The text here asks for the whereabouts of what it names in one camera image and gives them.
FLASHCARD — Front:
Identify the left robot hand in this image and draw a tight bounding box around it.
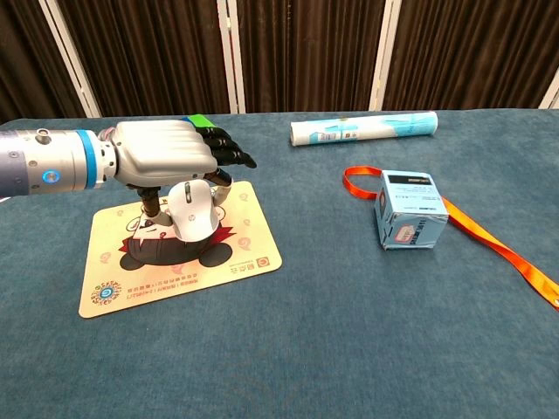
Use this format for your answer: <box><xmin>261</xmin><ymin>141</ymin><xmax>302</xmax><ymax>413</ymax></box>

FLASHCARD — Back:
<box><xmin>96</xmin><ymin>120</ymin><xmax>259</xmax><ymax>219</ymax></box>

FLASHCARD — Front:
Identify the white computer mouse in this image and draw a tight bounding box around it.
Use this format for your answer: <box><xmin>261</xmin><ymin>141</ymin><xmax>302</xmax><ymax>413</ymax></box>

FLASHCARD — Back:
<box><xmin>168</xmin><ymin>179</ymin><xmax>223</xmax><ymax>242</ymax></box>

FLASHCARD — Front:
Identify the cartoon printed mouse pad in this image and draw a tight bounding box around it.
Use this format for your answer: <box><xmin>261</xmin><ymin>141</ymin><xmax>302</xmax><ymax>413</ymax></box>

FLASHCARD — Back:
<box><xmin>78</xmin><ymin>181</ymin><xmax>284</xmax><ymax>319</ymax></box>

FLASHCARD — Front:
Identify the dark pleated partition panel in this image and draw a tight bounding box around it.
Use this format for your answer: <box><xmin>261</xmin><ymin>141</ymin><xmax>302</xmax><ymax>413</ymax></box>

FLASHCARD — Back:
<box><xmin>0</xmin><ymin>0</ymin><xmax>86</xmax><ymax>126</ymax></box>
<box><xmin>235</xmin><ymin>0</ymin><xmax>388</xmax><ymax>114</ymax></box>
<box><xmin>56</xmin><ymin>0</ymin><xmax>231</xmax><ymax>118</ymax></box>
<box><xmin>383</xmin><ymin>0</ymin><xmax>559</xmax><ymax>110</ymax></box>

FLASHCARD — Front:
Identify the white and teal paper tube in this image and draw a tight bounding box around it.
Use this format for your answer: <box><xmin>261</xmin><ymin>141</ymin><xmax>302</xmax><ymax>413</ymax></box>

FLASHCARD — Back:
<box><xmin>290</xmin><ymin>110</ymin><xmax>439</xmax><ymax>149</ymax></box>

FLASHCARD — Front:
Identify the blue felt table cloth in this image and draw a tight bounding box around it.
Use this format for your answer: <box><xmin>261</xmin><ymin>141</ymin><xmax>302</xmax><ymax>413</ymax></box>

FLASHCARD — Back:
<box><xmin>0</xmin><ymin>106</ymin><xmax>559</xmax><ymax>419</ymax></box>

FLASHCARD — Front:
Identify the light blue carton box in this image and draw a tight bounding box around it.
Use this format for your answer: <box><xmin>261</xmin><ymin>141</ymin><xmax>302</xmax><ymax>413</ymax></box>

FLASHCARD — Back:
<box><xmin>373</xmin><ymin>170</ymin><xmax>450</xmax><ymax>251</ymax></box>

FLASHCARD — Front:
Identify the white partition frame post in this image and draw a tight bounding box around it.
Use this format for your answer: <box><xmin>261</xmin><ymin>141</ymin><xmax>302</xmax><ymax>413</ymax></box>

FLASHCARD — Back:
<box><xmin>38</xmin><ymin>0</ymin><xmax>102</xmax><ymax>118</ymax></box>
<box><xmin>217</xmin><ymin>0</ymin><xmax>246</xmax><ymax>115</ymax></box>
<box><xmin>368</xmin><ymin>0</ymin><xmax>402</xmax><ymax>112</ymax></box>
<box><xmin>538</xmin><ymin>65</ymin><xmax>559</xmax><ymax>110</ymax></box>

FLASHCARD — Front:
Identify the orange lanyard strap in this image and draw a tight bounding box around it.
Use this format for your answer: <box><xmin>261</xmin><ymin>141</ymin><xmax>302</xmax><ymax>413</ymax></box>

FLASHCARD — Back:
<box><xmin>342</xmin><ymin>165</ymin><xmax>559</xmax><ymax>312</ymax></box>

